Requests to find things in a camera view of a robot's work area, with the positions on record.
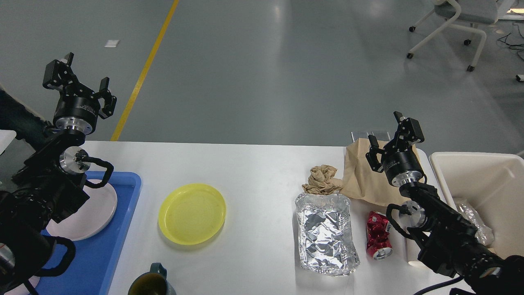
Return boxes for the brown paper bag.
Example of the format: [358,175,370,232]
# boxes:
[339,138,409,207]

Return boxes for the crushed red soda can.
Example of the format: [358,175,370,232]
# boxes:
[366,211,393,260]

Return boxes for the pink plate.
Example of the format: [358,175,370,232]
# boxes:
[45,183,118,241]

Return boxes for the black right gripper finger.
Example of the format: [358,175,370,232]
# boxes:
[386,111,425,153]
[366,134,384,172]

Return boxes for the crumpled brown paper ball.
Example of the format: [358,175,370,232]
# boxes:
[302,165,343,195]

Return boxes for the person leg dark trousers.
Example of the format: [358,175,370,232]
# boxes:
[0,89,48,150]

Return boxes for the aluminium foil tray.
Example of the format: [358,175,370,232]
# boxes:
[294,193,361,277]

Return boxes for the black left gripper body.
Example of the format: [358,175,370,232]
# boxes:
[52,93,101,135]

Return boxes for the beige plastic bin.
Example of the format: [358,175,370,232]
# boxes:
[430,152,524,258]

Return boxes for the grey office chair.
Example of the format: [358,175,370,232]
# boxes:
[400,0,523,83]

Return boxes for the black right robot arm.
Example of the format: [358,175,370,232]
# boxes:
[366,111,524,295]

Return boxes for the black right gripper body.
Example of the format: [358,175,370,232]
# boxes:
[382,151,425,187]

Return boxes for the dark teal mug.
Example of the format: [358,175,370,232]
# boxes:
[127,263,176,295]

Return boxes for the white paper cup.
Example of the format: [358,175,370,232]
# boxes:
[406,239,429,270]

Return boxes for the blue plastic tray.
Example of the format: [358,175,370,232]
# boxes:
[35,172,142,295]

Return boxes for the crumpled clear plastic wrap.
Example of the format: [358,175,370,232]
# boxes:
[454,198,495,247]

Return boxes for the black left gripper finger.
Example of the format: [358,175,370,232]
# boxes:
[93,77,117,119]
[43,52,82,96]

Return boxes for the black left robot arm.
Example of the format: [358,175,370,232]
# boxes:
[0,52,117,295]

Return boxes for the yellow plastic plate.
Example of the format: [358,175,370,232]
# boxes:
[158,183,227,246]

